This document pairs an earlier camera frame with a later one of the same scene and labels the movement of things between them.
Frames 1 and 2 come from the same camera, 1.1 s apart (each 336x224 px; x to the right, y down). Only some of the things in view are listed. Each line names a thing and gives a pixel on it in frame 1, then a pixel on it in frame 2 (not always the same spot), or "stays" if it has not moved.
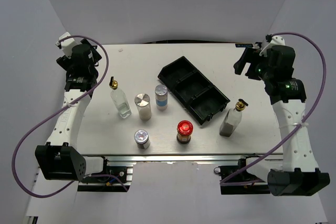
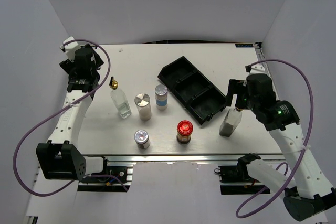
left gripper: [66, 63] stays
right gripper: [249, 55] → [233, 84]
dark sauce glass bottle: [232, 118] stays
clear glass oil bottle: [119, 100] stays
